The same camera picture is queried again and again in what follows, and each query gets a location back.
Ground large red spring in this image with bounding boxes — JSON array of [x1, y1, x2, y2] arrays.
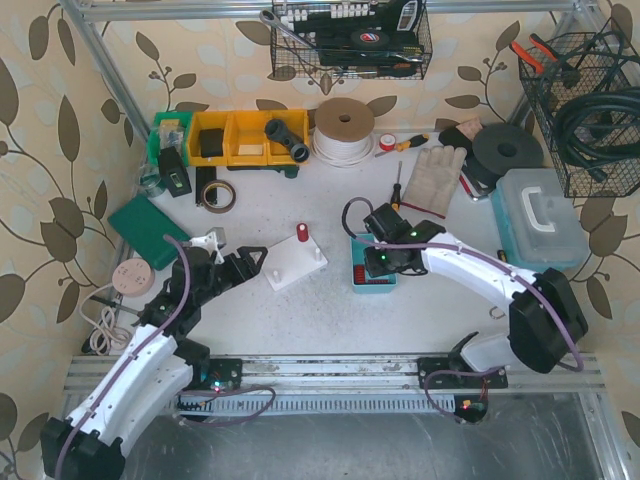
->
[[296, 223, 309, 243]]

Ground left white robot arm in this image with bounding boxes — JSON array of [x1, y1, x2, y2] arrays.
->
[[40, 242, 268, 479]]

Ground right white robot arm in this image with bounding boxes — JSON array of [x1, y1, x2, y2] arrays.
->
[[363, 203, 588, 374]]

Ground red springs in tray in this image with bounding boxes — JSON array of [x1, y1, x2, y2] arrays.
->
[[353, 265, 391, 285]]

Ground teal plastic parts tray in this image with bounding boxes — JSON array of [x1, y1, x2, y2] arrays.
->
[[350, 238, 397, 294]]

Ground brown tape roll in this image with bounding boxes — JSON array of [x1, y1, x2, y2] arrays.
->
[[200, 180, 237, 214]]

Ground round pink power strip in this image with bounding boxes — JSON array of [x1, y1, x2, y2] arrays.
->
[[112, 257, 155, 297]]

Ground green flat case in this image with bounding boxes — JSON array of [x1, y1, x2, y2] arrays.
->
[[108, 194, 190, 270]]

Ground beige work glove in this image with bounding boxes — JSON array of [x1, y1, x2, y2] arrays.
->
[[401, 146, 467, 219]]

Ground small metal carabiner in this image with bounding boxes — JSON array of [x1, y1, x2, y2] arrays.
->
[[489, 307, 505, 319]]

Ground black green device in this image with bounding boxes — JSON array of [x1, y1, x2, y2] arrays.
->
[[158, 147, 192, 198]]

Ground glass jar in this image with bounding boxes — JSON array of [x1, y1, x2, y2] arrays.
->
[[138, 165, 165, 198]]

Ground red tape roll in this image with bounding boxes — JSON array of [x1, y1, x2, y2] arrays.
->
[[379, 133, 396, 152]]

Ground yellow plastic bin row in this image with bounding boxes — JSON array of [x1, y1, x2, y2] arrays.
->
[[186, 109, 310, 168]]

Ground black pipe fitting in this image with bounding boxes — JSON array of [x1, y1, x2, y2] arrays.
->
[[264, 119, 310, 163]]

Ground teal clear toolbox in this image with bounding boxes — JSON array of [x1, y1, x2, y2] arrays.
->
[[490, 168, 589, 272]]

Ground green plastic bin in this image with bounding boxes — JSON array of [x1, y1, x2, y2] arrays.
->
[[146, 112, 193, 166]]

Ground black disc spool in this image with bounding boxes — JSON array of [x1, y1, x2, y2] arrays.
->
[[466, 123, 544, 188]]

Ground white four-peg base plate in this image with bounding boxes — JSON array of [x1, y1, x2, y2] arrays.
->
[[261, 235, 328, 291]]

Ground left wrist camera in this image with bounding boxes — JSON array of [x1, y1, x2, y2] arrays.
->
[[189, 227, 227, 254]]

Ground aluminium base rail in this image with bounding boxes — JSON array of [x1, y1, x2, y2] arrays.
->
[[64, 352, 606, 416]]

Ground white cable spool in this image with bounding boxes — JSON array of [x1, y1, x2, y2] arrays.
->
[[312, 97, 376, 169]]

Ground top wire basket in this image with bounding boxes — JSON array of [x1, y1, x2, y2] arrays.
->
[[260, 1, 433, 83]]

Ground wire basket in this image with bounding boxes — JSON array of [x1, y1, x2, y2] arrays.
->
[[509, 29, 639, 198], [260, 1, 433, 83]]

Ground orange handled pliers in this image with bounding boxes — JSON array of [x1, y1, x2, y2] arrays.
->
[[509, 33, 561, 74]]

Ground black coiled hose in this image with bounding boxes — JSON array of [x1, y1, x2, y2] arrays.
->
[[554, 29, 640, 171]]

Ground right wire basket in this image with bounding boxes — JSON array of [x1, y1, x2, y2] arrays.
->
[[509, 29, 639, 198]]

